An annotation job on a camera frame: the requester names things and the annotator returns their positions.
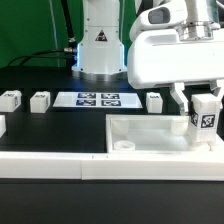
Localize white L-shaped obstacle fence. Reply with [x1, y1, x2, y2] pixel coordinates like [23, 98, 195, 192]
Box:
[0, 151, 224, 181]

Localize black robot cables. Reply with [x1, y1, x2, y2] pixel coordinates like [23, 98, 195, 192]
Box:
[7, 0, 78, 68]

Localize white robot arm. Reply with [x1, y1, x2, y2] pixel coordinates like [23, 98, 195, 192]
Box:
[72, 0, 224, 115]

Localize white sheet with tags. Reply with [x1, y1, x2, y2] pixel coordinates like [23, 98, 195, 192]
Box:
[53, 92, 142, 109]

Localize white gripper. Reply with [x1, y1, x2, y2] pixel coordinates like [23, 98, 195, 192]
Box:
[127, 29, 224, 116]

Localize white square table top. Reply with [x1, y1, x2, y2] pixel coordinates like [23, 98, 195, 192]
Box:
[106, 114, 224, 154]

